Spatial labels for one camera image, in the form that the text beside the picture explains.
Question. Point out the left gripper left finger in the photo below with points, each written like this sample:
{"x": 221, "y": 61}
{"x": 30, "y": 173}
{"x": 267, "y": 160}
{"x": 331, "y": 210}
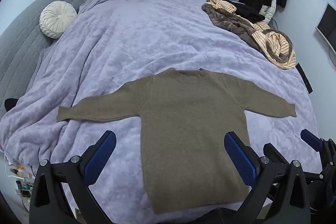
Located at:
{"x": 96, "y": 156}

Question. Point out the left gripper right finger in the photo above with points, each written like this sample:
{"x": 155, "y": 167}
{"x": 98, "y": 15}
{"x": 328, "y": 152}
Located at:
{"x": 244, "y": 158}

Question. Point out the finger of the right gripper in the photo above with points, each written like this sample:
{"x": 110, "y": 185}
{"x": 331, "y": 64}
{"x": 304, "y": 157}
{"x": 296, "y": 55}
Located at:
{"x": 313, "y": 141}

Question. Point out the olive green knit sweater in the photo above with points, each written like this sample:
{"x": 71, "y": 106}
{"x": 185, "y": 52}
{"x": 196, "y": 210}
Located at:
{"x": 184, "y": 117}

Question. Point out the cream striped garment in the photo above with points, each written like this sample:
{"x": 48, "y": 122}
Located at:
{"x": 276, "y": 47}

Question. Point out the lavender plush bed blanket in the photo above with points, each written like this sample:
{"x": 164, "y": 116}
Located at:
{"x": 115, "y": 41}

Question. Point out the grey quilted headboard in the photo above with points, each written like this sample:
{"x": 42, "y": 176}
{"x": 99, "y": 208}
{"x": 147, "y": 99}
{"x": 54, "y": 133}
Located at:
{"x": 21, "y": 45}

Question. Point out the brown fleece garment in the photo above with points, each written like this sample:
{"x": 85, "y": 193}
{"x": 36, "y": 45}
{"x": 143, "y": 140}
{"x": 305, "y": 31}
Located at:
{"x": 222, "y": 15}

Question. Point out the white round pleated cushion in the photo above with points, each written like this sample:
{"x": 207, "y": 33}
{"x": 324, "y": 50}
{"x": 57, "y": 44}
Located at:
{"x": 56, "y": 18}

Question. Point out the black garment on bed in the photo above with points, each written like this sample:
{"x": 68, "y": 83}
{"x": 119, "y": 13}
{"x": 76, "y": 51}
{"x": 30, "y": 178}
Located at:
{"x": 247, "y": 12}

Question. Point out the wall mounted monitor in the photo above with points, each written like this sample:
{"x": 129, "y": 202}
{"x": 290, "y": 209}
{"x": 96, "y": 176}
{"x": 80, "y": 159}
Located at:
{"x": 327, "y": 24}

